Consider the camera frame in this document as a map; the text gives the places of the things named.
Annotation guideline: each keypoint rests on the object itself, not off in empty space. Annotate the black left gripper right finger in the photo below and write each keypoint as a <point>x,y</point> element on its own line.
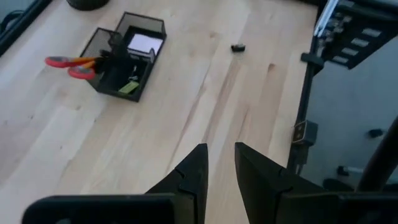
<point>264,193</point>

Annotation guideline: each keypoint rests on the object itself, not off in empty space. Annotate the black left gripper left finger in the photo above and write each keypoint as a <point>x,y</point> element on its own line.
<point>189,186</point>

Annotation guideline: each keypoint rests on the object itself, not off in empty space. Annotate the green eraser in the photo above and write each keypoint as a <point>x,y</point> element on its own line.
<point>128,87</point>

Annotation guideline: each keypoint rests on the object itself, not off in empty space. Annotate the black mesh desk organizer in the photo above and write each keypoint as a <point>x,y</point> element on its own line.
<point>124,68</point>

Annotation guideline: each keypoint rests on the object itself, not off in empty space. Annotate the pink sticky note pad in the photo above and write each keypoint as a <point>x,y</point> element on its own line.
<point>145,43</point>

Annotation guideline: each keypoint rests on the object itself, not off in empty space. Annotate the black and white floor object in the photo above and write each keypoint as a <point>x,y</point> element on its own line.
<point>348,170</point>

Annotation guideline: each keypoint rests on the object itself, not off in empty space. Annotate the small black floor object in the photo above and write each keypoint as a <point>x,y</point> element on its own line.
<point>375,133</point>

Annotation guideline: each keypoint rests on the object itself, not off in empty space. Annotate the black gooseneck desk lamp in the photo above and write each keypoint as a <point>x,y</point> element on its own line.
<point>87,3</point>

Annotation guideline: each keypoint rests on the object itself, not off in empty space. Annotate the black frame bracket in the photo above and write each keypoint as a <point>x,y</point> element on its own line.
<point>312,59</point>

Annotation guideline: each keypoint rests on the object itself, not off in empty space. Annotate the black table-level camera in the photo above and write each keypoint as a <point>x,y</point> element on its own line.
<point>306,133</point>

